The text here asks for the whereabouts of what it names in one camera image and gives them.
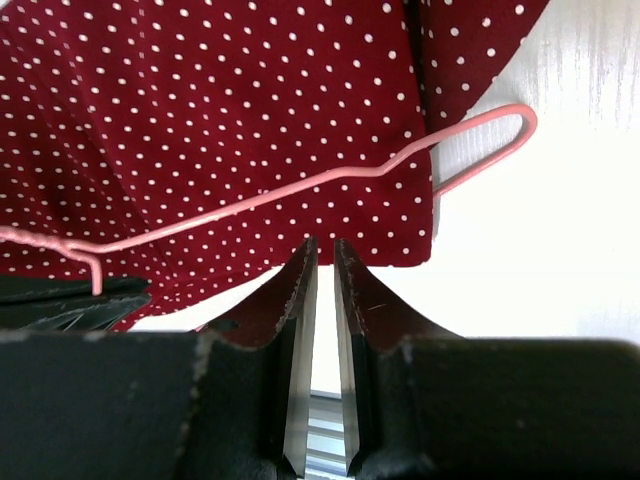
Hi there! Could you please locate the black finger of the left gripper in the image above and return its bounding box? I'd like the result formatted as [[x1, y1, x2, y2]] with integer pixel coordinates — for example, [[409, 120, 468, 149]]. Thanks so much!
[[1, 276, 149, 306], [19, 293, 150, 331]]

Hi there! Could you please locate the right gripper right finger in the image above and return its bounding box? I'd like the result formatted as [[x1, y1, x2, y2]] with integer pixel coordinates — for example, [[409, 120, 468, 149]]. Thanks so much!
[[334, 239, 457, 475]]

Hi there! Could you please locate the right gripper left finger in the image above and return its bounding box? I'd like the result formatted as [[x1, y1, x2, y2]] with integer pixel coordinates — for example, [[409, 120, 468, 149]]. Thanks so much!
[[204, 238, 318, 475]]

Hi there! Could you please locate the pink wire hanger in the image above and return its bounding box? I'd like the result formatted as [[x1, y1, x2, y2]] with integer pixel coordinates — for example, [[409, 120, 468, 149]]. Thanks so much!
[[1, 104, 539, 296]]

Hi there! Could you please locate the red polka dot skirt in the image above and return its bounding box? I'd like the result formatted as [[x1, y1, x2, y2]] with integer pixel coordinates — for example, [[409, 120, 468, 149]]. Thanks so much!
[[1, 1, 549, 332]]

